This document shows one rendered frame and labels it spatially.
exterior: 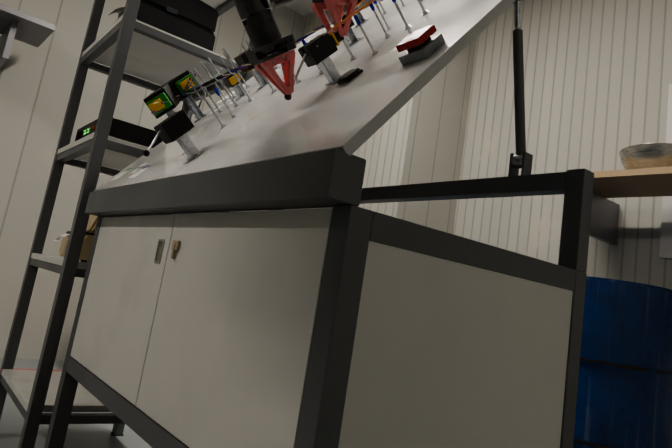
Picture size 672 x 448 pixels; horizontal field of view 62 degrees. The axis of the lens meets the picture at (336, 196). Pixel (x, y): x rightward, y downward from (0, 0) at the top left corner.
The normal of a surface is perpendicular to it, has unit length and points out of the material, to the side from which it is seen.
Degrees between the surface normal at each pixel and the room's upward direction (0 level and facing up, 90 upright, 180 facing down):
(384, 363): 90
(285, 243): 90
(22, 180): 90
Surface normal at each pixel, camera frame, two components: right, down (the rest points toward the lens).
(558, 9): -0.75, -0.23
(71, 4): 0.64, -0.04
